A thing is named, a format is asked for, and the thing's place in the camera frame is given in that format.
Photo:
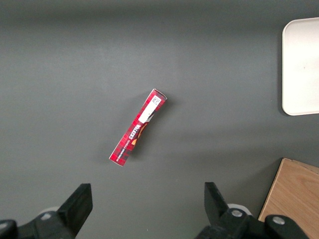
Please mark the cream rectangular tray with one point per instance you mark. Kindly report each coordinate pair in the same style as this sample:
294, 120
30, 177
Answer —
301, 67

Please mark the wooden board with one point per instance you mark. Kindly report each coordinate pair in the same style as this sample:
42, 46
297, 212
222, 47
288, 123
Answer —
294, 191

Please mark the red tartan cookie box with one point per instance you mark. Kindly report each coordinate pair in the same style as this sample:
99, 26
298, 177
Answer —
137, 129

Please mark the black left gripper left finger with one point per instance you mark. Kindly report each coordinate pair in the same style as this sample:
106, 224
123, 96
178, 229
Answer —
72, 214

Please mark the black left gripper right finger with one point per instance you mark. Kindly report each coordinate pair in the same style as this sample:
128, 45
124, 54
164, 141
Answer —
216, 214

